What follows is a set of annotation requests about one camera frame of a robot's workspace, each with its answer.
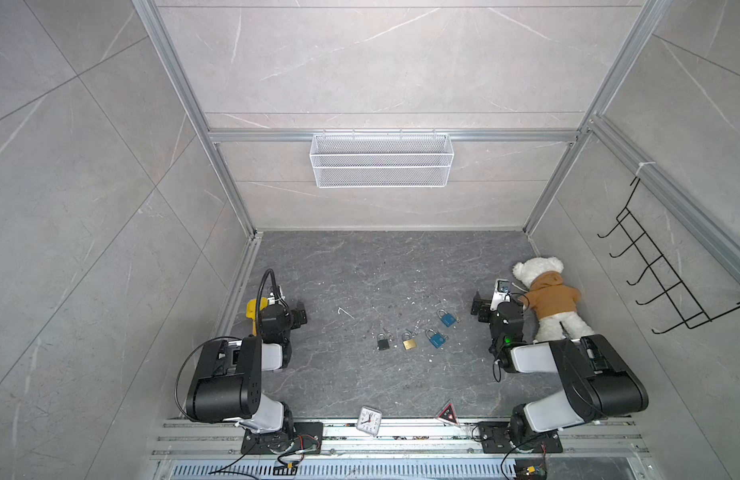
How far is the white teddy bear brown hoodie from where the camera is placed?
3.01 feet

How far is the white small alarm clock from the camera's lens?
0.75 metres

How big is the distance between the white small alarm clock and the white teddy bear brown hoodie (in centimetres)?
56
